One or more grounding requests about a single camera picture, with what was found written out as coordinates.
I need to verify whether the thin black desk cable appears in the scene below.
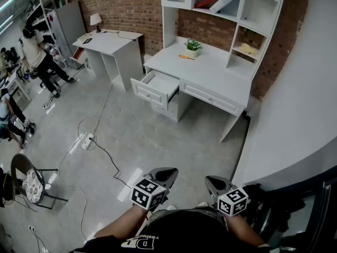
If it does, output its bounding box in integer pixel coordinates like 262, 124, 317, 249
101, 30, 136, 41

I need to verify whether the person's right forearm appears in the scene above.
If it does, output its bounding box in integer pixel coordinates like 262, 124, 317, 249
225, 213, 265, 247

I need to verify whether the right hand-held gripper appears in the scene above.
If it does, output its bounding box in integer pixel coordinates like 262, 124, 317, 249
205, 176, 250, 217

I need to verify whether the white binder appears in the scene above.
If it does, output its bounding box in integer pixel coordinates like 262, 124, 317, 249
209, 0, 242, 14

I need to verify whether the white work table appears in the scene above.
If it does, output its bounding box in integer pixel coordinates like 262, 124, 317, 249
0, 64, 32, 102

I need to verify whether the grey metal cabinet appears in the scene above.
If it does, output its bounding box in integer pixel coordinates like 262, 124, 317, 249
48, 1, 87, 70

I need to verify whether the person's left forearm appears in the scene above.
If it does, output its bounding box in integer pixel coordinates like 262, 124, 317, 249
94, 206, 148, 239

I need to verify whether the green potted plant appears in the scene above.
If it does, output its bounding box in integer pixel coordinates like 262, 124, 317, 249
184, 37, 203, 58

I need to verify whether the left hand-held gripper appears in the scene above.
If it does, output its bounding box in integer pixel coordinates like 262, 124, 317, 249
131, 167, 179, 211

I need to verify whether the white floor cable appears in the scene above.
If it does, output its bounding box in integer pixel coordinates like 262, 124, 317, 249
57, 84, 114, 244

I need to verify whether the black floor cable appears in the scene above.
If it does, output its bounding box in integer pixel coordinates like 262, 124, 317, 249
89, 137, 132, 190

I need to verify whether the red book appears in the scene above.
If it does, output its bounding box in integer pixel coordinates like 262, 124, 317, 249
194, 0, 224, 9

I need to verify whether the small white desk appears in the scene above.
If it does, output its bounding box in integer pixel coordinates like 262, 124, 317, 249
72, 29, 145, 92

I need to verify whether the yellow cloth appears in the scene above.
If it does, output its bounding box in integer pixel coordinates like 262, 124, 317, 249
240, 43, 260, 55

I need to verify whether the ceiling tube light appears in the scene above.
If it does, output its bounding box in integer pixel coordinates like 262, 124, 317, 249
0, 14, 14, 31
0, 0, 17, 12

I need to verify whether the person's black shirt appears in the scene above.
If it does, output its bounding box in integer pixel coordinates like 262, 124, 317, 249
68, 207, 272, 253

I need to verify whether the small white closed drawer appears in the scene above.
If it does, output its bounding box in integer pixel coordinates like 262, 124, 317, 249
150, 100, 179, 121

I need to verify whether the white shade table lamp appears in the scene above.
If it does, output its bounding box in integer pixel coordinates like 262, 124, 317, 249
90, 12, 103, 33

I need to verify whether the wide white closed drawer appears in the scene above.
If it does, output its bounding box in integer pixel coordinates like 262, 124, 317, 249
180, 79, 245, 117

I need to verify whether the white desk with hutch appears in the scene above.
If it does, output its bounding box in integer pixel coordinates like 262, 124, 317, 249
143, 0, 288, 143

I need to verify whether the white shelf rack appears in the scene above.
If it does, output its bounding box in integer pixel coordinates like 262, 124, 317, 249
26, 0, 69, 50

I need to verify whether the black chair with floral cushion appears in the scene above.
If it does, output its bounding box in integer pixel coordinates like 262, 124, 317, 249
10, 153, 68, 210

